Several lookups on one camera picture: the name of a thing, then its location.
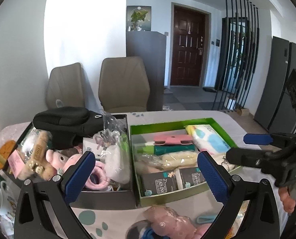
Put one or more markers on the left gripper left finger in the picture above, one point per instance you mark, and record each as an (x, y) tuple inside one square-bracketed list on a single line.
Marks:
[(32, 219)]

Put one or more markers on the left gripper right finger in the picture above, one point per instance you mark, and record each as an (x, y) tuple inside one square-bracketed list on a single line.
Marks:
[(261, 219)]

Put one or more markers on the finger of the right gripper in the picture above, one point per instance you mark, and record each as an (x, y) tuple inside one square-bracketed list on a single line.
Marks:
[(257, 139)]

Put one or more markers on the yellow blue tissue pack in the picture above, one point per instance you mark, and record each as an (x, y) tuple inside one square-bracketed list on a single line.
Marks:
[(205, 138)]

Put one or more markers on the pink snap wallet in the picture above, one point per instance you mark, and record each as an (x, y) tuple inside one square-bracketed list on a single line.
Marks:
[(167, 140)]

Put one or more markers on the person's right hand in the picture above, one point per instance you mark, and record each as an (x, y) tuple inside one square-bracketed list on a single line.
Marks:
[(287, 202)]

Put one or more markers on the dark grey refrigerator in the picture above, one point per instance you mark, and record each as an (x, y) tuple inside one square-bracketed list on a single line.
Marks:
[(275, 112)]

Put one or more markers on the white printed mug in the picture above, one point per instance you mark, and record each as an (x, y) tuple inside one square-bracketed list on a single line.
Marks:
[(7, 201)]

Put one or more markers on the black storage box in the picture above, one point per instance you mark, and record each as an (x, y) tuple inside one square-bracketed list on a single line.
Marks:
[(86, 152)]

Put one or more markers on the black pouch bag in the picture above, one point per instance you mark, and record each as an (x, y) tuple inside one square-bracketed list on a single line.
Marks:
[(69, 125)]

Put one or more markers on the green storage box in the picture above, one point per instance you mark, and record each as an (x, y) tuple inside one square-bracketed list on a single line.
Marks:
[(143, 135)]

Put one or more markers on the pink flower plush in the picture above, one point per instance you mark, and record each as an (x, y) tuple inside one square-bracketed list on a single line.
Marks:
[(166, 222)]

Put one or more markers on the black slat room divider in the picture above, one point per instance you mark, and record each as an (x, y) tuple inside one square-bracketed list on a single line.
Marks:
[(238, 55)]

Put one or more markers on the beige chair left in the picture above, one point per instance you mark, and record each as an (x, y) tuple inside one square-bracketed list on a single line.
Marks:
[(66, 84)]

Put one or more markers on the beige chair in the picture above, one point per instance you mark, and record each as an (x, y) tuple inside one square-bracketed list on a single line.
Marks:
[(66, 84), (123, 85)]

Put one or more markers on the dark brown door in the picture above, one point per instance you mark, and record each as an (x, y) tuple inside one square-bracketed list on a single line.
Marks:
[(188, 47)]

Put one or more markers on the grey cabinet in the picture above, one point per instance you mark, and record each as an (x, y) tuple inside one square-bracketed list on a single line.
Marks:
[(151, 47)]

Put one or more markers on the beige chair right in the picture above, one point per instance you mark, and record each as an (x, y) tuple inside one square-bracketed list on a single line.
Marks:
[(123, 85)]

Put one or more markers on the framed plant picture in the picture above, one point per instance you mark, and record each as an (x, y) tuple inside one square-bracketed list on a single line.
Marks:
[(138, 18)]

